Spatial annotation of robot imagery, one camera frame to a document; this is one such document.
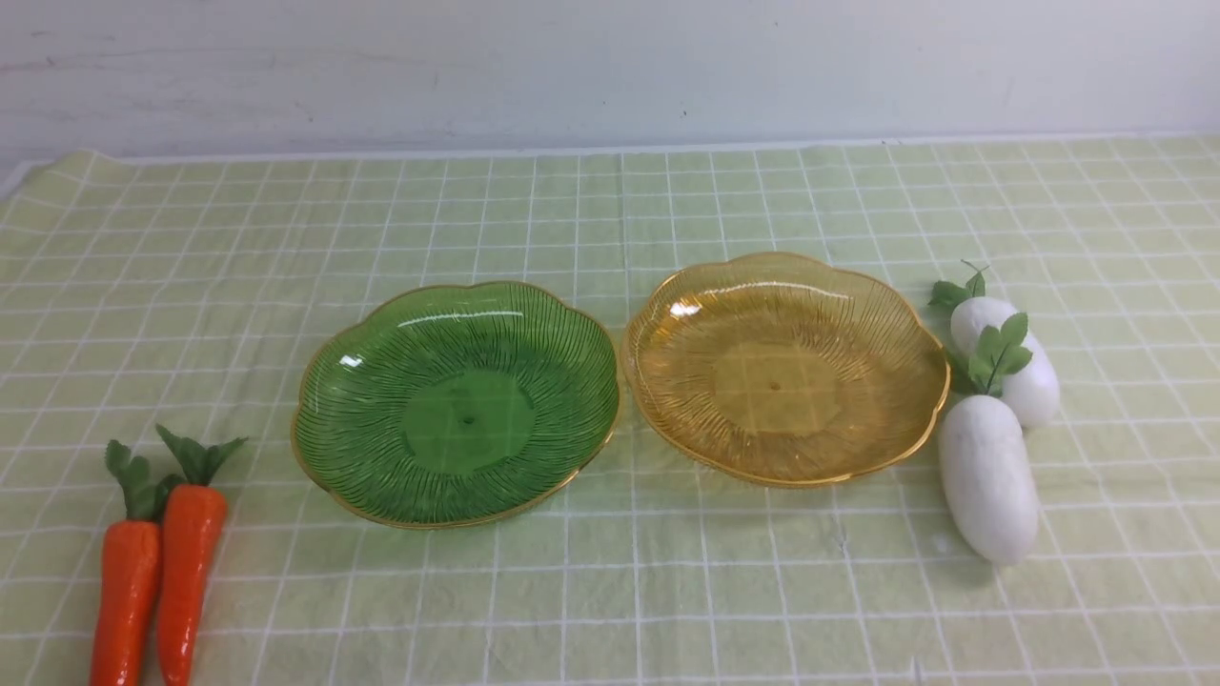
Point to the white toy radish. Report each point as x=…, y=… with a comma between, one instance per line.
x=1025, y=381
x=986, y=476

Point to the orange toy carrot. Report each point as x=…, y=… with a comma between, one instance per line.
x=130, y=572
x=193, y=519

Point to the amber glass plate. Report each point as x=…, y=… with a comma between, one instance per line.
x=780, y=370

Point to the green glass plate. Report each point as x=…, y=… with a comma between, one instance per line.
x=455, y=406

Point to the green checked tablecloth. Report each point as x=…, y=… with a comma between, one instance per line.
x=193, y=294

